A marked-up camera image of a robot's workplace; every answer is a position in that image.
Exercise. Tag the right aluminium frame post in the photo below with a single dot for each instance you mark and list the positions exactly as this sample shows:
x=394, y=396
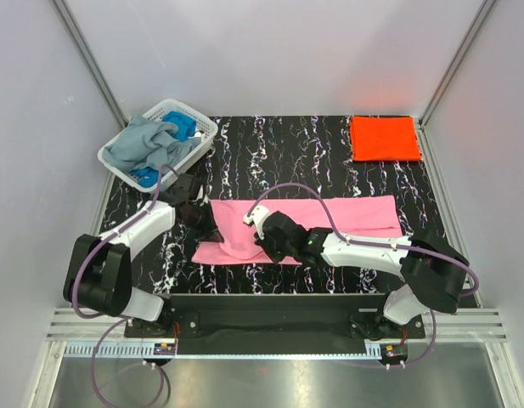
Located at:
x=472, y=33

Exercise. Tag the grey t-shirt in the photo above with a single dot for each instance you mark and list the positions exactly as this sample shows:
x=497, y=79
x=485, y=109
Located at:
x=119, y=154

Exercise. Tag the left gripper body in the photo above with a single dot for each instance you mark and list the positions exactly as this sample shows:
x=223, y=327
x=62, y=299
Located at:
x=200, y=212

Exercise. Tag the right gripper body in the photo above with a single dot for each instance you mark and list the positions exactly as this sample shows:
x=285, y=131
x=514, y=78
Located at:
x=278, y=252

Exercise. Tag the aluminium frame post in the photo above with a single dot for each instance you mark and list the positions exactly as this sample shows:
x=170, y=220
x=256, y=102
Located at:
x=472, y=33
x=81, y=45

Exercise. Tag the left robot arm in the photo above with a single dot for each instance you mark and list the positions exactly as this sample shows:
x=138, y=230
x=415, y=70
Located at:
x=99, y=277

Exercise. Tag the folded orange t-shirt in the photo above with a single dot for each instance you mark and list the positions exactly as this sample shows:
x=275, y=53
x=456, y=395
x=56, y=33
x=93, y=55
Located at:
x=384, y=139

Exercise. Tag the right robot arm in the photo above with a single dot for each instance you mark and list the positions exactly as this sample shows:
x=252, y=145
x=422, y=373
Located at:
x=433, y=272

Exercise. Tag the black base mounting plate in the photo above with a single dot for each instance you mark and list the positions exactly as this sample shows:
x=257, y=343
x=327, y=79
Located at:
x=296, y=322

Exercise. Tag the white slotted cable duct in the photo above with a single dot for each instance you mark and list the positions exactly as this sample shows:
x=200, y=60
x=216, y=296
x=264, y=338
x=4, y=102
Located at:
x=184, y=351

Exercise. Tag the left aluminium frame post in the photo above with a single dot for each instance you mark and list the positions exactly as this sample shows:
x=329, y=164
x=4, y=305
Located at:
x=81, y=45

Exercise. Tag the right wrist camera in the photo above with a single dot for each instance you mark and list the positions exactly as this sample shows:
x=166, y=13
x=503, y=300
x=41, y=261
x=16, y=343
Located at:
x=256, y=218

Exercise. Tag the blue t-shirt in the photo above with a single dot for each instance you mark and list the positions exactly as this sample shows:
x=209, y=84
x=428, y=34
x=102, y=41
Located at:
x=157, y=143

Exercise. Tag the pink t-shirt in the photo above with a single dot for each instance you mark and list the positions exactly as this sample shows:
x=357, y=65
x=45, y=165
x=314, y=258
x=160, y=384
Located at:
x=370, y=216

